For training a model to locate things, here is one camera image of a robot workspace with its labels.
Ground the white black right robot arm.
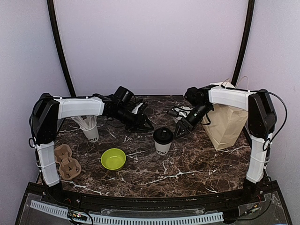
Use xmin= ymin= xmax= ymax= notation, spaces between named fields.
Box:
xmin=173 ymin=84 xmax=277 ymax=184

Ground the white cup holding straws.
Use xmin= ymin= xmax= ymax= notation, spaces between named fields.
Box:
xmin=82 ymin=126 xmax=99 ymax=143

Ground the white scalloped ceramic bowl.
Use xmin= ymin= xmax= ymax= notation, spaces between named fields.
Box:
xmin=172 ymin=106 xmax=192 ymax=123

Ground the lime green bowl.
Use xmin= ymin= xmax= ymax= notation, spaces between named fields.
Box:
xmin=101 ymin=148 xmax=126 ymax=171

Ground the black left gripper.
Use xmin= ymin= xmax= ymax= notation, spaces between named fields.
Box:
xmin=112 ymin=105 xmax=154 ymax=133

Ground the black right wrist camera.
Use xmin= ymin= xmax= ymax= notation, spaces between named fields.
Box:
xmin=184 ymin=87 xmax=203 ymax=105

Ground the black plastic cup lid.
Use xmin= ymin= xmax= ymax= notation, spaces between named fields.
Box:
xmin=153 ymin=127 xmax=173 ymax=145

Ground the bundle of white wrapped straws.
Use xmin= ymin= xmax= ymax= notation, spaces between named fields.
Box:
xmin=71 ymin=115 xmax=97 ymax=130

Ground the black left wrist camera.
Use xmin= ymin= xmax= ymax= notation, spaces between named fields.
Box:
xmin=114 ymin=86 xmax=134 ymax=105

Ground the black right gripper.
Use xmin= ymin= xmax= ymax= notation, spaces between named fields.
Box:
xmin=173 ymin=104 xmax=211 ymax=139

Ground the black front table rail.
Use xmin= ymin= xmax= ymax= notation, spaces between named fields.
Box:
xmin=25 ymin=181 xmax=279 ymax=214

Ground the white slotted cable duct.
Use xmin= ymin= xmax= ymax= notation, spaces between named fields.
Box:
xmin=30 ymin=200 xmax=224 ymax=225

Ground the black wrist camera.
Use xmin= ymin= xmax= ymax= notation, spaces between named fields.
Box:
xmin=184 ymin=87 xmax=203 ymax=105
xmin=114 ymin=86 xmax=134 ymax=105

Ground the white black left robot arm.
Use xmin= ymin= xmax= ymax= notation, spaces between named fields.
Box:
xmin=28 ymin=87 xmax=154 ymax=204

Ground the black corner frame post right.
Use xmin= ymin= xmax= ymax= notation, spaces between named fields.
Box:
xmin=231 ymin=0 xmax=255 ymax=86

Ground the brown paper takeout bag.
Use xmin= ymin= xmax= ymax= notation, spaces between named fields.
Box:
xmin=202 ymin=80 xmax=250 ymax=150

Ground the black corner frame post left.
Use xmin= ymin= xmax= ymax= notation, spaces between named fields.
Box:
xmin=46 ymin=0 xmax=76 ymax=97

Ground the brown cardboard cup carrier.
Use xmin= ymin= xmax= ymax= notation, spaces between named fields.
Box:
xmin=54 ymin=144 xmax=82 ymax=180

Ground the black corner frame post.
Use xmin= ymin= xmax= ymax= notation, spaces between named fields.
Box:
xmin=46 ymin=0 xmax=76 ymax=97
xmin=231 ymin=0 xmax=255 ymax=86

